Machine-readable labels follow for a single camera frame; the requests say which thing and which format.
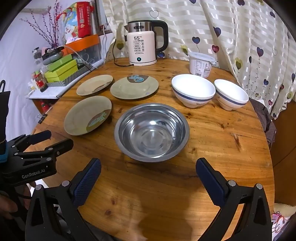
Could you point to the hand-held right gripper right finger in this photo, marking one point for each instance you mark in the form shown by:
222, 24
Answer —
211, 183

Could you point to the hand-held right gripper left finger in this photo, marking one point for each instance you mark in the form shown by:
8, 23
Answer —
86, 183

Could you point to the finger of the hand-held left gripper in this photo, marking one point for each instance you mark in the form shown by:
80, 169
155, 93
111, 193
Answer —
39, 136
62, 144

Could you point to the cream plate with blue pattern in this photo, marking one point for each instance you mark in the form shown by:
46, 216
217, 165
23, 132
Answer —
83, 115

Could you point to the olive green patterned plate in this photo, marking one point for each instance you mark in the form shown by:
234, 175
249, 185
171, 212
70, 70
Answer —
93, 85
135, 89

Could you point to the stainless steel bowl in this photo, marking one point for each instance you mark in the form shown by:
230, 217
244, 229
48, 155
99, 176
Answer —
151, 134

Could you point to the white bowl with blue band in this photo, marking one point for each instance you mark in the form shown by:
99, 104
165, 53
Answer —
193, 87
231, 92

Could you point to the person's left hand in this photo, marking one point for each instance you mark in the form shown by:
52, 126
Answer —
8, 206

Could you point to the black binder clip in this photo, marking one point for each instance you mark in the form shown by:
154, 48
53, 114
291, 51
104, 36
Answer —
42, 118

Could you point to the red bottle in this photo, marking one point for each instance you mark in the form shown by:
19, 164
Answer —
44, 105

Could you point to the white shelf board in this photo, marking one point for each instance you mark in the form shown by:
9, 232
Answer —
49, 93

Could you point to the red figurine jar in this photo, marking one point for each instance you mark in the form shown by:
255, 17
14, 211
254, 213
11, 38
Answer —
41, 82

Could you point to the lime green flat box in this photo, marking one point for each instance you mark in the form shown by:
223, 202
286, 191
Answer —
61, 73

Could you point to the black white striped box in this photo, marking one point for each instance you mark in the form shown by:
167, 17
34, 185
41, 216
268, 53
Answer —
74, 77

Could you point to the pink patterned cloth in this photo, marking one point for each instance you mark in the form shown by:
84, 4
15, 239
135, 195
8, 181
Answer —
279, 217

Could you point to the dark green flat box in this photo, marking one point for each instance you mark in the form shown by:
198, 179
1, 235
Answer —
61, 63

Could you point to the grey handheld device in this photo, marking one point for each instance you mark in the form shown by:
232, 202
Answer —
52, 58

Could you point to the wooden cabinet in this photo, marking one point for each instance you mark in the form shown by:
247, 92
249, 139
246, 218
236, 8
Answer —
284, 150

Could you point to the glass jar with black lid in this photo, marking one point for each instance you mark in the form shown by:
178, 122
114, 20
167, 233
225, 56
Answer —
37, 55

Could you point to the dark checked cloth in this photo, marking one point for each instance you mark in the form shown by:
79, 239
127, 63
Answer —
266, 120

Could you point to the clear box with orange lid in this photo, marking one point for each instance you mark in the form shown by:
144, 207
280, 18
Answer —
85, 45

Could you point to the purple flower branches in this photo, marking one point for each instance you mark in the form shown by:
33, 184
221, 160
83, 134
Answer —
49, 30

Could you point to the cartoon snowman bag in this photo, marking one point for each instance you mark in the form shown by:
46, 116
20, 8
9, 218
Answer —
69, 27

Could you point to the white plastic tub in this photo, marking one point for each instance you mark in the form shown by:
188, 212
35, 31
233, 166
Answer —
201, 64

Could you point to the red package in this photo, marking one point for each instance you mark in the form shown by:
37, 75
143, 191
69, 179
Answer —
83, 20

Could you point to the white electric kettle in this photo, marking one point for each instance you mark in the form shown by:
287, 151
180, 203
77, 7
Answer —
141, 46

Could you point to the heart patterned curtain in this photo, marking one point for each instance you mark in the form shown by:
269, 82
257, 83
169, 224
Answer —
231, 34

